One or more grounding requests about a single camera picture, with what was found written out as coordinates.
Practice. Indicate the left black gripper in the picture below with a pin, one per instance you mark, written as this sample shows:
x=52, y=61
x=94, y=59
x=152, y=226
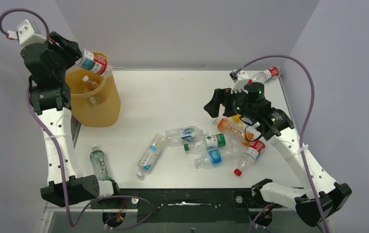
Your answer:
x=70, y=48

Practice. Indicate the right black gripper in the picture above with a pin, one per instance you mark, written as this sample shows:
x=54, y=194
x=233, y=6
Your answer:
x=226, y=102

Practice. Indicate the red white label water bottle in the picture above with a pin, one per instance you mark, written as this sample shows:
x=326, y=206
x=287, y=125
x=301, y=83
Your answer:
x=94, y=63

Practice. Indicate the red label tea bottle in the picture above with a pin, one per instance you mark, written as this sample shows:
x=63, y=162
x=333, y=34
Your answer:
x=90, y=84

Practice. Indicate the blue white label crushed bottle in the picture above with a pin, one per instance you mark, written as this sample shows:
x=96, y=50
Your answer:
x=180, y=136

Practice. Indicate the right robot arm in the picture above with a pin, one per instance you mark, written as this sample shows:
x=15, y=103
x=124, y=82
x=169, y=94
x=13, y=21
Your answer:
x=321, y=195

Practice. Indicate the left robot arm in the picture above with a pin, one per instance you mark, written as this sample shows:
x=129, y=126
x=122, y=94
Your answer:
x=49, y=103

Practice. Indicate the yellow mesh waste bin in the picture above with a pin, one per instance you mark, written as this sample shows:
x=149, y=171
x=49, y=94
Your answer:
x=104, y=115

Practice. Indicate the yellow juice bottle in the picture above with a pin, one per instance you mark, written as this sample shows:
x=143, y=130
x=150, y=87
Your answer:
x=236, y=119

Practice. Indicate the orange drink bottle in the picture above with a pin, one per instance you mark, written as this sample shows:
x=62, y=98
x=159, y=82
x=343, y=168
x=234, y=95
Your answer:
x=234, y=131

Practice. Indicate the red cap bottle far corner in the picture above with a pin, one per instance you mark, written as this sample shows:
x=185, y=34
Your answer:
x=266, y=75

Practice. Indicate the green cap water bottle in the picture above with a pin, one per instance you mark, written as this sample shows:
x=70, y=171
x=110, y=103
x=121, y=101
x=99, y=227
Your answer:
x=207, y=143

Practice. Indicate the blue label clear bottle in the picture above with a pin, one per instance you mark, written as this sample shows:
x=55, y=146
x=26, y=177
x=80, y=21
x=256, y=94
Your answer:
x=216, y=157

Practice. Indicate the red label bottle near right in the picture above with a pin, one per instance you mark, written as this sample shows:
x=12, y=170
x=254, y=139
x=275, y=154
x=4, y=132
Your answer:
x=249, y=157

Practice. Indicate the blue label bottle lower left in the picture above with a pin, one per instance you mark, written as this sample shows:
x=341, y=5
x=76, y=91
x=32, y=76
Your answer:
x=150, y=155

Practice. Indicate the green tea bottle table edge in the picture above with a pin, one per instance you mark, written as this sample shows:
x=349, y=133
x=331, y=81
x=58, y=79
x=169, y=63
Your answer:
x=98, y=161

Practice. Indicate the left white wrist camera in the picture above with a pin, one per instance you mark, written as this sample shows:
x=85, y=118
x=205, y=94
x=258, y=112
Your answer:
x=27, y=33

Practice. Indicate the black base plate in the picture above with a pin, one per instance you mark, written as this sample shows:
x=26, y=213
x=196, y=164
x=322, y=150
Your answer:
x=188, y=205

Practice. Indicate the aluminium rail frame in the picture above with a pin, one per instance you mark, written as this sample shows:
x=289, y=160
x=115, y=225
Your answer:
x=81, y=218

